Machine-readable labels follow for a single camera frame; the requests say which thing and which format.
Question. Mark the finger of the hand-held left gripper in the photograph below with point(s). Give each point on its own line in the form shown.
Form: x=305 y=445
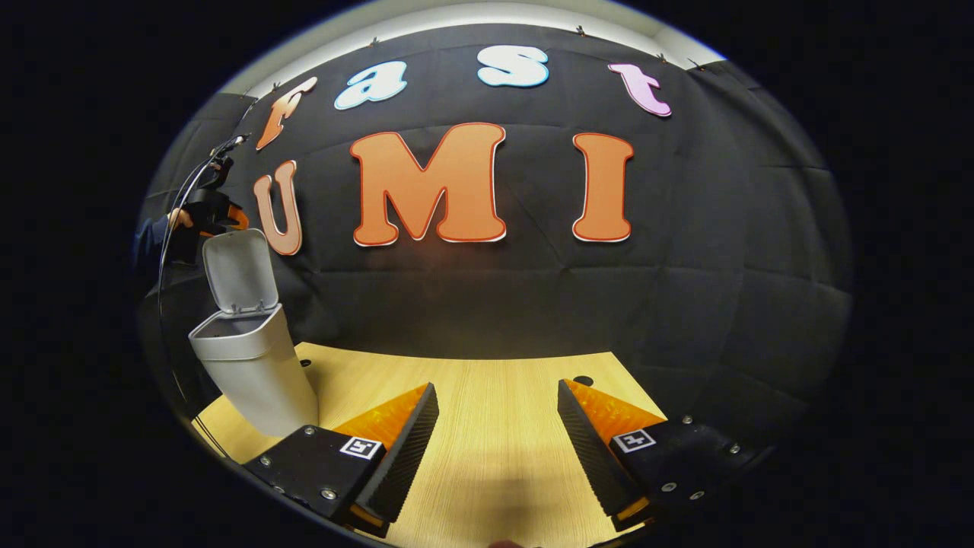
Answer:
x=240 y=221

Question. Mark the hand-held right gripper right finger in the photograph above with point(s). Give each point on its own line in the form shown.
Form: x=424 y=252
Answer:
x=590 y=464

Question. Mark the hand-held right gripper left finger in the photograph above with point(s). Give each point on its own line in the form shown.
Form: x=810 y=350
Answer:
x=407 y=464

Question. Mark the white desktop garbage bin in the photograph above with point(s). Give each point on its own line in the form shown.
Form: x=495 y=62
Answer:
x=259 y=373

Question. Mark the wooden desktop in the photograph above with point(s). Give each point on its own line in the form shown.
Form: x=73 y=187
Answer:
x=494 y=411

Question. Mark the black backdrop cloth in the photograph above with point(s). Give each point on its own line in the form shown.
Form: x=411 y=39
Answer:
x=723 y=266

